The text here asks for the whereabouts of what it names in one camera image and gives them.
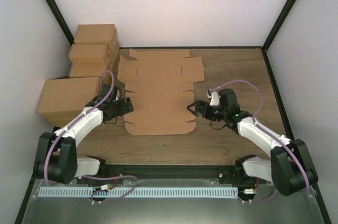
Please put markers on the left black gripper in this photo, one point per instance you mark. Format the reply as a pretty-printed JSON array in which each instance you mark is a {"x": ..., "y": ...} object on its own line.
[{"x": 124, "y": 109}]

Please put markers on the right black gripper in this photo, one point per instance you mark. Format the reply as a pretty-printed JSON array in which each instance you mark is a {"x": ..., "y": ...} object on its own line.
[{"x": 200, "y": 103}]

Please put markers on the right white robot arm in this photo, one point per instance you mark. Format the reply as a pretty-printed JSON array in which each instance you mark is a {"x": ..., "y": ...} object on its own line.
[{"x": 290, "y": 167}]

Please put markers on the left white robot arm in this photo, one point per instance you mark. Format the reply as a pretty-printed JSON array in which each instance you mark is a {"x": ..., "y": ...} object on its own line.
[{"x": 56, "y": 158}]

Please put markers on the large front cardboard box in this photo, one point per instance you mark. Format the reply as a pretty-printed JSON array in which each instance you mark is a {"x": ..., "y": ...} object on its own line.
[{"x": 66, "y": 98}]

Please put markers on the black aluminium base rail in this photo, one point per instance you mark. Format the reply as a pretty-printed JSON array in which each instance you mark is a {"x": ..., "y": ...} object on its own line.
[{"x": 169, "y": 171}]

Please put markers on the light blue slotted cable duct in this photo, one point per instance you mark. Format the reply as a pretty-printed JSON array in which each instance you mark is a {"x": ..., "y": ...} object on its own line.
[{"x": 139, "y": 192}]

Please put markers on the left black frame post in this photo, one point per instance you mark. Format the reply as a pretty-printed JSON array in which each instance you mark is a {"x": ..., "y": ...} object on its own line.
[{"x": 60, "y": 20}]

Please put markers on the black frame post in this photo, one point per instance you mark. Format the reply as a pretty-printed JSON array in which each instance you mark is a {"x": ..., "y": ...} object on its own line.
[
  {"x": 278, "y": 23},
  {"x": 60, "y": 20}
]

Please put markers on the right black frame post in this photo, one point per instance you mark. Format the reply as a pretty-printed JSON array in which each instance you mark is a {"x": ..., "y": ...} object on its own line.
[{"x": 278, "y": 23}]

